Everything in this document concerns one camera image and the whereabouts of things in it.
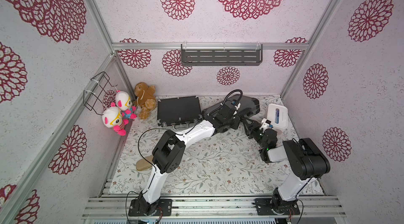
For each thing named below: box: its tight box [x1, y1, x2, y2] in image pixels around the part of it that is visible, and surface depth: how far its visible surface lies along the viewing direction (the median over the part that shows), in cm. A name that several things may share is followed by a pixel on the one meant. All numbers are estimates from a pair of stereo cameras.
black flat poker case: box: [156, 95, 202, 130], surface depth 109 cm
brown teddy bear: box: [133, 82, 157, 120], surface depth 112 cm
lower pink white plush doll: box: [102, 102, 129, 137], surface depth 87 cm
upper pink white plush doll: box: [115, 89, 138, 120], surface depth 96 cm
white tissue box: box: [267, 103, 288, 131], surface depth 102 cm
